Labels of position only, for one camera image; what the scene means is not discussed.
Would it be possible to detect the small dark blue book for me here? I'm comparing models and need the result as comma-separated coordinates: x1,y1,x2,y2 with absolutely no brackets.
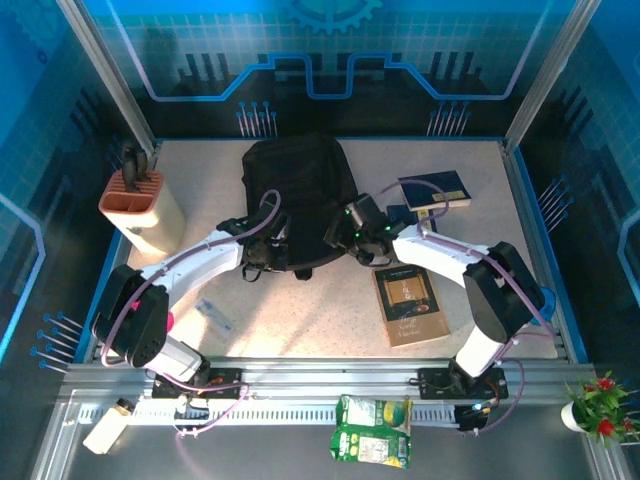
385,203,441,234

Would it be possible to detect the brown book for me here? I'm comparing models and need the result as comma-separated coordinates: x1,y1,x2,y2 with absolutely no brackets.
372,266,450,349

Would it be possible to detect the black backpack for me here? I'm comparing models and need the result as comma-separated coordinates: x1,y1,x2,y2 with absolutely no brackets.
241,132,361,281

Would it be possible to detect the large dark blue book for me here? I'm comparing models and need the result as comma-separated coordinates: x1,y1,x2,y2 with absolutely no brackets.
398,169,474,214

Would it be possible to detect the clear bag of pens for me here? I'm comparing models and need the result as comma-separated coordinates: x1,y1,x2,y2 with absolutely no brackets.
196,298,235,342

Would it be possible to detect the green snack bag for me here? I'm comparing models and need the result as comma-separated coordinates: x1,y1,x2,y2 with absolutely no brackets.
329,393,414,470

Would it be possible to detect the beige knife block orange top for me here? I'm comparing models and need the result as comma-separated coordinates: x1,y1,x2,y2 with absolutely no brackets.
98,169,187,255

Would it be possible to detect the pink plastic goblet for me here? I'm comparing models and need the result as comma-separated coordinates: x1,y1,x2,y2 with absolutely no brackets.
130,299,176,334

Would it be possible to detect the blue plastic object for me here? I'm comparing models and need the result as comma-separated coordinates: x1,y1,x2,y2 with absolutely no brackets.
539,285,557,326

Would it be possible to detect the small black electronics board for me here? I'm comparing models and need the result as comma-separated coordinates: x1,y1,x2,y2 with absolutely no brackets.
455,402,494,434

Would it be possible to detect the beige bottle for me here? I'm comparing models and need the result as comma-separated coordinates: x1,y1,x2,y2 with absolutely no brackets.
82,398,135,455

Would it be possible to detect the potted plant with red flowers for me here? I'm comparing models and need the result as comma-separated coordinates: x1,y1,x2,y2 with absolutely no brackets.
559,370,640,449

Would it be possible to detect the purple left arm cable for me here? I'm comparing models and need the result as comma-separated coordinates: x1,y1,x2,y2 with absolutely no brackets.
99,188,284,444

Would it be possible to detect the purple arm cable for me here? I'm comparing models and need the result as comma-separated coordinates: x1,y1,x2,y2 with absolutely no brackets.
377,179,559,439
99,188,284,444

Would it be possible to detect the aluminium frame rail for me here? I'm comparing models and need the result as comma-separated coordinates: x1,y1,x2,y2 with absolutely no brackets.
59,355,596,401

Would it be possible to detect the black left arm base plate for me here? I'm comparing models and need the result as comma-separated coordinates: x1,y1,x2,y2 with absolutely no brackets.
151,367,242,401

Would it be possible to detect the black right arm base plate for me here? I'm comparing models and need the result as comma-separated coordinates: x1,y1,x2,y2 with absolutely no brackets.
417,367,510,401

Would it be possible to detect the black knife handle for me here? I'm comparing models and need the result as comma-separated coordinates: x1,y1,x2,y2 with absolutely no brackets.
121,143,150,194

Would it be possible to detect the white slotted cable tray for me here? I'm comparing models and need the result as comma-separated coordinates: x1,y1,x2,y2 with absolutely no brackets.
79,397,459,427

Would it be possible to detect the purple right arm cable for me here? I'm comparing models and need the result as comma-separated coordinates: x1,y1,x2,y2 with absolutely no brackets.
377,179,559,439

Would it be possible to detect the aluminium frame post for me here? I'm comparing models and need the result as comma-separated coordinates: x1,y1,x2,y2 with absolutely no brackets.
55,0,161,151
503,0,605,151

